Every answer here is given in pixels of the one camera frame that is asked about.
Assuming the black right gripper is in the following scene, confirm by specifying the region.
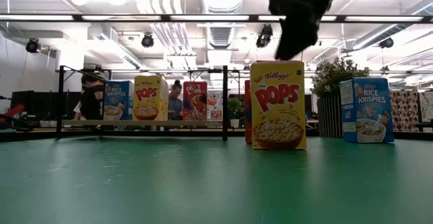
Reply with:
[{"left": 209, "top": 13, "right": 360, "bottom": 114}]
[{"left": 269, "top": 0, "right": 321, "bottom": 62}]

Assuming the yellow Corn Pops cereal box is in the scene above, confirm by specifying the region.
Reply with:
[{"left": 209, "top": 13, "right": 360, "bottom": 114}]
[
  {"left": 133, "top": 75, "right": 169, "bottom": 121},
  {"left": 249, "top": 60, "right": 307, "bottom": 150}
]

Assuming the red Froot Loops cereal box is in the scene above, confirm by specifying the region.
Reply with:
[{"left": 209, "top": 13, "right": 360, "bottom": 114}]
[
  {"left": 183, "top": 81, "right": 208, "bottom": 121},
  {"left": 244, "top": 79, "right": 253, "bottom": 145}
]

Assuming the blue Rice Krispies cereal box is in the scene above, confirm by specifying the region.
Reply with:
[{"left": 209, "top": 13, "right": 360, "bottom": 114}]
[
  {"left": 103, "top": 80, "right": 135, "bottom": 121},
  {"left": 339, "top": 77, "right": 395, "bottom": 144}
]

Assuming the black ceiling spotlight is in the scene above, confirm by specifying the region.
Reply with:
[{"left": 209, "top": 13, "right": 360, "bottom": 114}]
[
  {"left": 378, "top": 37, "right": 395, "bottom": 50},
  {"left": 141, "top": 32, "right": 155, "bottom": 49},
  {"left": 25, "top": 37, "right": 41, "bottom": 54},
  {"left": 255, "top": 23, "right": 274, "bottom": 49}
]

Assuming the potted plant in striped pot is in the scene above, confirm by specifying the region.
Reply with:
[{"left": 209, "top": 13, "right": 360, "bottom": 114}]
[{"left": 310, "top": 56, "right": 371, "bottom": 139}]

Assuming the small plant in white pot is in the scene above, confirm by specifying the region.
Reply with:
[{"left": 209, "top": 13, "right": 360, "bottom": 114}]
[{"left": 227, "top": 97, "right": 244, "bottom": 129}]

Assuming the person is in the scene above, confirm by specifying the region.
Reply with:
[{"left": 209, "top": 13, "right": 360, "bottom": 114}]
[
  {"left": 72, "top": 71, "right": 106, "bottom": 130},
  {"left": 168, "top": 79, "right": 184, "bottom": 122}
]

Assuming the green table mat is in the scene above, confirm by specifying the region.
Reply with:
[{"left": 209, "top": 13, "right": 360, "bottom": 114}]
[{"left": 0, "top": 135, "right": 433, "bottom": 224}]

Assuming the black cabinet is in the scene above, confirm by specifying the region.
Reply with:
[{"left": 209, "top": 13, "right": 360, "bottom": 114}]
[{"left": 9, "top": 90, "right": 82, "bottom": 120}]

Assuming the silver ventilation duct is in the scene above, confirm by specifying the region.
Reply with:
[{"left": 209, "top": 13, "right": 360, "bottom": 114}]
[{"left": 199, "top": 0, "right": 246, "bottom": 51}]

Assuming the wooden shelf with black frame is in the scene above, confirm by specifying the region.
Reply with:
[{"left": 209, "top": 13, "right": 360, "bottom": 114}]
[{"left": 55, "top": 64, "right": 229, "bottom": 142}]

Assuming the black ceiling light rail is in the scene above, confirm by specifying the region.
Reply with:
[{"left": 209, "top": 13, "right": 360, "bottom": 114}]
[{"left": 0, "top": 13, "right": 433, "bottom": 24}]

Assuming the black aluminium table frame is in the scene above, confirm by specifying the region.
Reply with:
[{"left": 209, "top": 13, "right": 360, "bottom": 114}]
[{"left": 0, "top": 129, "right": 433, "bottom": 142}]

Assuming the grey clamp with red handle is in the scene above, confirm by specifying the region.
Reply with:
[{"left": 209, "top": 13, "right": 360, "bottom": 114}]
[{"left": 0, "top": 104, "right": 35, "bottom": 133}]

